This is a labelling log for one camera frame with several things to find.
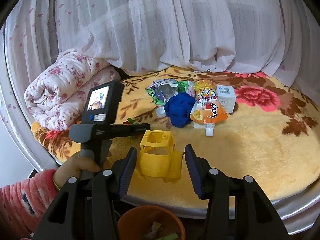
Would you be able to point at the person's left hand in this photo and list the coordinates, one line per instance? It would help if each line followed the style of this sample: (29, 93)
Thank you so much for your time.
(74, 167)

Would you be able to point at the yellow floral plush blanket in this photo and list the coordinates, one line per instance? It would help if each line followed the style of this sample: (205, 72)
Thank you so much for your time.
(272, 135)

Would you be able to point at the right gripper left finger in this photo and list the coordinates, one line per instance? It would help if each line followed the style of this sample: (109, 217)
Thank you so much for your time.
(84, 209)

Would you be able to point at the silver green snack bag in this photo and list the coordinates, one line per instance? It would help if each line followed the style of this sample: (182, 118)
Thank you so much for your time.
(162, 90)

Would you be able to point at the orange trash bucket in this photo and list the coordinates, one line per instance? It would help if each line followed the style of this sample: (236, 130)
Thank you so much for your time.
(136, 222)

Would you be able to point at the orange drink pouch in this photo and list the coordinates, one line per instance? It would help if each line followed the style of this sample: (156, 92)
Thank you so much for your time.
(207, 110)

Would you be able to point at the white sheer curtain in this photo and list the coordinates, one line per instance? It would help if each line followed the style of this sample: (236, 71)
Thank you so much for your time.
(277, 37)

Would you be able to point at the blue cloth ball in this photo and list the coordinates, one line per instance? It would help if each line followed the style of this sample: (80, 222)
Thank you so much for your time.
(178, 109)

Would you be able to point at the folded pink floral quilt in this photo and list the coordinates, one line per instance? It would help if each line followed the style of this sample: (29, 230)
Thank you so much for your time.
(57, 97)

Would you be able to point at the white small carton box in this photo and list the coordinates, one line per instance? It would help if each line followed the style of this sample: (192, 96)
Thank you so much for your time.
(227, 97)

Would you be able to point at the white bed frame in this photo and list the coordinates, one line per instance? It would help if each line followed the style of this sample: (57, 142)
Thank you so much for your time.
(298, 212)

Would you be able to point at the left forearm pink sleeve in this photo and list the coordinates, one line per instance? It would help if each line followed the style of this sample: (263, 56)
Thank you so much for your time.
(23, 204)

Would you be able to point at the red green toy car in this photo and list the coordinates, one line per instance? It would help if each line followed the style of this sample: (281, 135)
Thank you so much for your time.
(129, 121)

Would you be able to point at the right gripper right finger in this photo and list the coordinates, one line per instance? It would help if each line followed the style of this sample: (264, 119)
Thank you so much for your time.
(237, 208)

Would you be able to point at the green cardboard box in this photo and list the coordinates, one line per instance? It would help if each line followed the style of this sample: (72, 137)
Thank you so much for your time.
(172, 236)

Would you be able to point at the yellow toy truck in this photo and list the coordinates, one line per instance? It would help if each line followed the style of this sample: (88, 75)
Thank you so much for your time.
(159, 157)

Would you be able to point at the white bottle cap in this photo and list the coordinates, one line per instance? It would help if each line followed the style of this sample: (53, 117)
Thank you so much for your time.
(160, 112)

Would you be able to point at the green foil wrapper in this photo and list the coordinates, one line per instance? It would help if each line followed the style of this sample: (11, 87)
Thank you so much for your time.
(152, 233)

